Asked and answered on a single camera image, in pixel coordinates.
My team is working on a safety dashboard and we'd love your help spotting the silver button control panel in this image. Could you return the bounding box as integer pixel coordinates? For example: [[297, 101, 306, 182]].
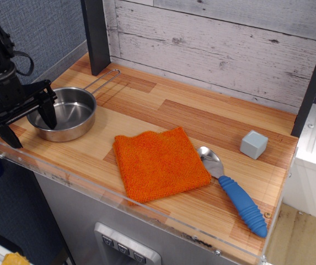
[[94, 222, 162, 264]]

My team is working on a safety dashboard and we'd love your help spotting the dark left frame post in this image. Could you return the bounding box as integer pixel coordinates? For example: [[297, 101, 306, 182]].
[[81, 0, 111, 76]]

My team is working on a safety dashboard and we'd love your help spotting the orange folded cloth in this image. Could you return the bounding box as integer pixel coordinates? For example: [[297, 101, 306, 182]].
[[113, 127, 211, 203]]

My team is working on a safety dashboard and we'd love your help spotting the stainless steel pot with handle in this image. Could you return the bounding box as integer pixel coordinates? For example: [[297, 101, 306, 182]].
[[27, 69, 121, 142]]

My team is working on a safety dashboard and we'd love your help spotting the clear acrylic table guard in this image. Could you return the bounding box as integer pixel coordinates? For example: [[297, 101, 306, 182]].
[[0, 40, 299, 265]]

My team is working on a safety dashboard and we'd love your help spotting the white aluminium side unit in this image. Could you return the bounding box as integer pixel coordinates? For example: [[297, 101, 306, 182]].
[[283, 104, 316, 217]]

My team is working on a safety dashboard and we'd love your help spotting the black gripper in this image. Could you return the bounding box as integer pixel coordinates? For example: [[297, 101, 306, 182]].
[[0, 70, 57, 149]]

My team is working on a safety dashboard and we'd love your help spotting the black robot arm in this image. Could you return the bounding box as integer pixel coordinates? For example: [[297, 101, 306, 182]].
[[0, 26, 57, 149]]

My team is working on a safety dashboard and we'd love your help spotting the spoon with blue handle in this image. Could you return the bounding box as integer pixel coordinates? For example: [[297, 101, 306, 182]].
[[197, 146, 267, 238]]

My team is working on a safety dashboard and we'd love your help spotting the dark frame post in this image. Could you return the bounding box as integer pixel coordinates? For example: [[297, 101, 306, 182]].
[[81, 0, 111, 76], [291, 64, 316, 137]]

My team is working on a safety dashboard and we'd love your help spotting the yellow tape object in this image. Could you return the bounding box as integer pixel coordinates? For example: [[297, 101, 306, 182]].
[[1, 252, 30, 265]]

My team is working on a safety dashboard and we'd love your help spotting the dark right frame post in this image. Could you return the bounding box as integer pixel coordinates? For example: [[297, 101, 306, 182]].
[[291, 64, 316, 137]]

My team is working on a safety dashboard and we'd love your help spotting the grey cube block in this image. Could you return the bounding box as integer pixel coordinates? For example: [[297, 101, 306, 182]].
[[240, 130, 268, 160]]

